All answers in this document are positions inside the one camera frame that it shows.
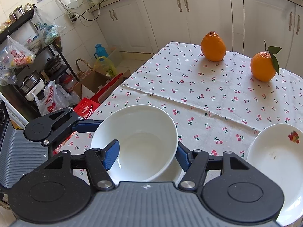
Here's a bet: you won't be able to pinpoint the large white fruit-print plate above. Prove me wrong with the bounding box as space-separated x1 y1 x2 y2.
246 124 302 226

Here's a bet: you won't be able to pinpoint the white power strip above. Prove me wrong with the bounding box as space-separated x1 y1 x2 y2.
66 10 77 24

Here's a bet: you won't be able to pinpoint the cherry print tablecloth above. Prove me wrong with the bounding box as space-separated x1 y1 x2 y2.
54 41 303 183

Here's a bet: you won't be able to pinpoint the yellow plastic bag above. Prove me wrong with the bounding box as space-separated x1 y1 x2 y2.
94 56 118 78

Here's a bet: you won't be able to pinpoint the hanging bag with yellow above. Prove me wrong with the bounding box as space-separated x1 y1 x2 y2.
1 35 36 69

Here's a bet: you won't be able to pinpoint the orange with leaves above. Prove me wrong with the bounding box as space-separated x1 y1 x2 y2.
250 42 282 82

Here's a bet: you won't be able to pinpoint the hanging clear plastic bag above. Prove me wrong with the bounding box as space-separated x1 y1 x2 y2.
31 8 66 48

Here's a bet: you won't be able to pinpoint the orange without leaf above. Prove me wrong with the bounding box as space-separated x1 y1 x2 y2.
201 31 226 62

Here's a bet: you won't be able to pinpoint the brown cardboard box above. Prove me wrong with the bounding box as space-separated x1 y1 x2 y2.
72 67 131 102

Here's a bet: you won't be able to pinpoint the red cardboard box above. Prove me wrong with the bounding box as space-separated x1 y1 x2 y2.
54 92 112 155

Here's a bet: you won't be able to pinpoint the wicker basket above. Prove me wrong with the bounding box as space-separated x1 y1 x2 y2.
76 58 94 80

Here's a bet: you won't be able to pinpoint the black metal shelf rack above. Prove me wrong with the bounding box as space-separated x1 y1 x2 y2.
0 3 80 121

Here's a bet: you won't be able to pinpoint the white bowl near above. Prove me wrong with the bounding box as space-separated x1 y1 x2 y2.
153 158 185 186

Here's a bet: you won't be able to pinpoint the plain white bowl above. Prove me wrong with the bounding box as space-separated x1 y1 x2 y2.
91 105 178 184

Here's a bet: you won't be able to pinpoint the white kitchen cabinets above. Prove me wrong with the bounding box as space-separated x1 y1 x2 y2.
94 0 302 75

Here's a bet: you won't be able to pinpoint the blue thermos jug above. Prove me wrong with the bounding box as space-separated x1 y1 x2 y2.
94 44 108 61

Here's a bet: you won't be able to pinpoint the white red plastic bag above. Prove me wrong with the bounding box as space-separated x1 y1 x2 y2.
33 81 70 116

